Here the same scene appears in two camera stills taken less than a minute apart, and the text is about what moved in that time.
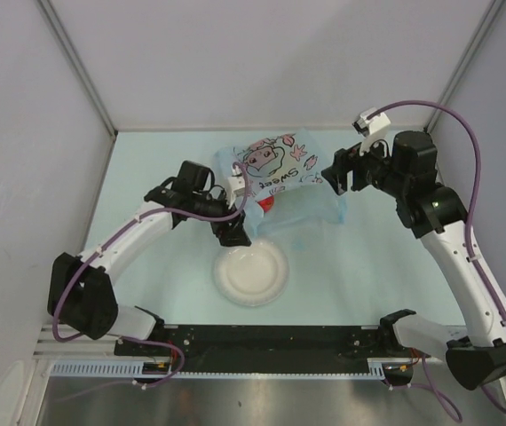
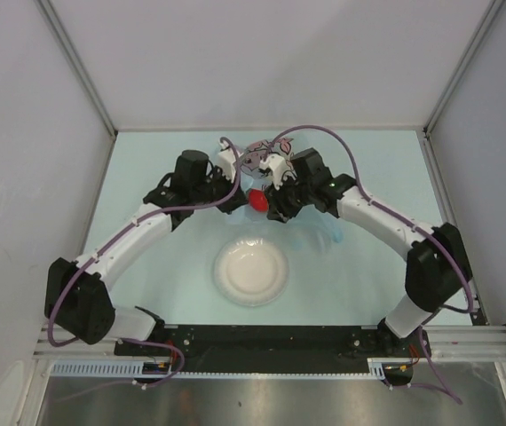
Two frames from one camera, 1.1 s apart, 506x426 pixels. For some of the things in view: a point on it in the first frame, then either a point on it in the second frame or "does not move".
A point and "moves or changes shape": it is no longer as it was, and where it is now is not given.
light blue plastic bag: x=288 y=190 moves or changes shape
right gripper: x=350 y=160 to x=279 y=209
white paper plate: x=251 y=275 does not move
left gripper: x=234 y=235 to x=238 y=200
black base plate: x=268 y=349 does not move
